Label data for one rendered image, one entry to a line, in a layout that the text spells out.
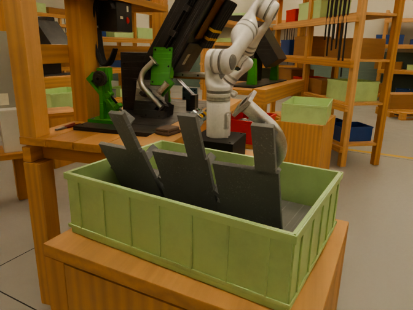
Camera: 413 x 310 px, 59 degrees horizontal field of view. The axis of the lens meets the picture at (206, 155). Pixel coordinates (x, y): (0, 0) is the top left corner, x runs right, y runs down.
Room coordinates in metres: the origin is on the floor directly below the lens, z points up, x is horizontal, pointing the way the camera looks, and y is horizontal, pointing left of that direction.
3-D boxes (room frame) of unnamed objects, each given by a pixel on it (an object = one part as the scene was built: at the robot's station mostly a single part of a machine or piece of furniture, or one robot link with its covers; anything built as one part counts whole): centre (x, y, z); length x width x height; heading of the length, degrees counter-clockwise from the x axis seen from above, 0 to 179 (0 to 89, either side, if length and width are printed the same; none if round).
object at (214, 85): (1.40, -0.04, 1.19); 0.09 x 0.09 x 0.17; 59
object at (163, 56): (2.09, 0.25, 1.17); 0.13 x 0.12 x 0.20; 163
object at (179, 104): (2.18, 0.29, 0.89); 1.10 x 0.42 x 0.02; 163
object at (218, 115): (1.40, -0.04, 1.03); 0.09 x 0.09 x 0.17; 76
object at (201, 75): (2.22, 0.17, 1.11); 0.39 x 0.16 x 0.03; 73
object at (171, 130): (1.60, 0.17, 0.91); 0.10 x 0.08 x 0.03; 150
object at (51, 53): (2.28, 0.64, 1.23); 1.30 x 0.05 x 0.09; 163
